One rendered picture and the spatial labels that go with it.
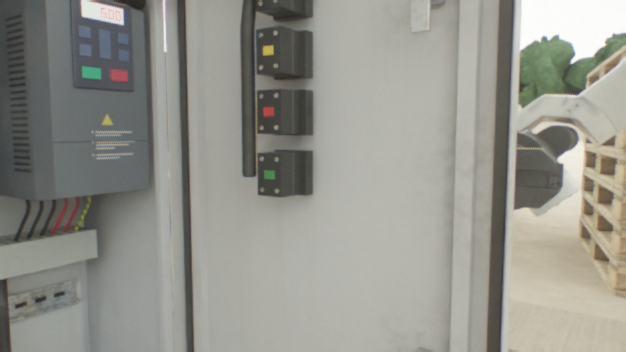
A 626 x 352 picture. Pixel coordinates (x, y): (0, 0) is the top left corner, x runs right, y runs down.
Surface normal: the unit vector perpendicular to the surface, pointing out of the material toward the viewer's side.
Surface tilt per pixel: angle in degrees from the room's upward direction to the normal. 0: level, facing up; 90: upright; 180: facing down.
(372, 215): 90
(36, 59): 90
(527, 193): 90
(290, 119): 90
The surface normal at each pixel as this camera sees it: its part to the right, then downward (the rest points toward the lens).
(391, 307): -0.55, 0.08
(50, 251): 0.82, 0.05
